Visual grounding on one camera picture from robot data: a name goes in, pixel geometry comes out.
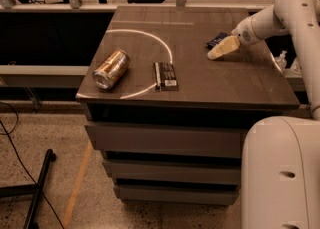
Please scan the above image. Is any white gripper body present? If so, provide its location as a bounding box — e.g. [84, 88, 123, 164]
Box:
[231, 17, 261, 46]

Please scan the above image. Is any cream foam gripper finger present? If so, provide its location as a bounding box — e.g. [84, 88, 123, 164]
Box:
[207, 36, 240, 60]

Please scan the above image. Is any blue rxbar blueberry wrapper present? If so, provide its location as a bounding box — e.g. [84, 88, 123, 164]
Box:
[207, 32, 229, 49]

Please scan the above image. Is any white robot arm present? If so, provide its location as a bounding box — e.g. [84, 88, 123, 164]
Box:
[207, 0, 320, 229]

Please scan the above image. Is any clear sanitizer bottle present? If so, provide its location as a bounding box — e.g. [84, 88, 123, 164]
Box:
[290, 58, 302, 75]
[275, 50, 287, 72]

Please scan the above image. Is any black snack bar wrapper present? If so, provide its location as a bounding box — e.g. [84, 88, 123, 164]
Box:
[154, 62, 179, 91]

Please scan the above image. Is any grey drawer cabinet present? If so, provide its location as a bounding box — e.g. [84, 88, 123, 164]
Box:
[76, 6, 299, 205]

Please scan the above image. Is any gold soda can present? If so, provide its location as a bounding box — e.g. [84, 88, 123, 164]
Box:
[92, 50, 130, 89]

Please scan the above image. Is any black floor stand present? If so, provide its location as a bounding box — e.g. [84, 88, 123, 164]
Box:
[0, 149, 56, 229]

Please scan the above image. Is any black floor cable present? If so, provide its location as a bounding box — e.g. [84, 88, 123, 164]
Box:
[0, 101, 66, 229]

